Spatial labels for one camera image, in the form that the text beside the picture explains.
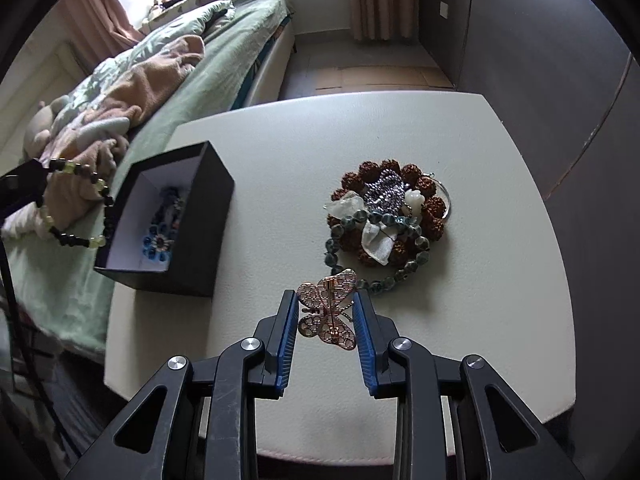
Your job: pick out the flattened cardboard sheets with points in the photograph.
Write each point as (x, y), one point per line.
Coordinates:
(381, 78)

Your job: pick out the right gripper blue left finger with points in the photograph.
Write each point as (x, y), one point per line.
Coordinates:
(277, 334)

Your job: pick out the left pink curtain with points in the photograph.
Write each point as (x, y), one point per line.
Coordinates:
(99, 29)

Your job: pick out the green floral duvet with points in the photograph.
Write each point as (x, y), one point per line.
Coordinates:
(194, 22)

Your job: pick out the clear plastic pouch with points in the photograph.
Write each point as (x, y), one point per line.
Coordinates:
(376, 239)

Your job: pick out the bed with green sheet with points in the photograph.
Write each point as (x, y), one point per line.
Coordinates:
(57, 286)

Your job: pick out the black square jewelry box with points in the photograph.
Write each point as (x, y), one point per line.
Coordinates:
(165, 231)

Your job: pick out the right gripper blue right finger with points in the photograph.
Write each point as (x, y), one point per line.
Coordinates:
(374, 333)

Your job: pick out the beige plush toy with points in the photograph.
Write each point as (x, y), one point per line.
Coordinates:
(38, 131)

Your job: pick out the rose gold butterfly brooch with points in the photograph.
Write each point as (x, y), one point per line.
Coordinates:
(323, 305)

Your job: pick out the pink fleece blanket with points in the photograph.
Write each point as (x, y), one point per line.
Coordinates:
(87, 151)

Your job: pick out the white carved pendant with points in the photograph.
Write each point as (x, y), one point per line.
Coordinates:
(413, 202)

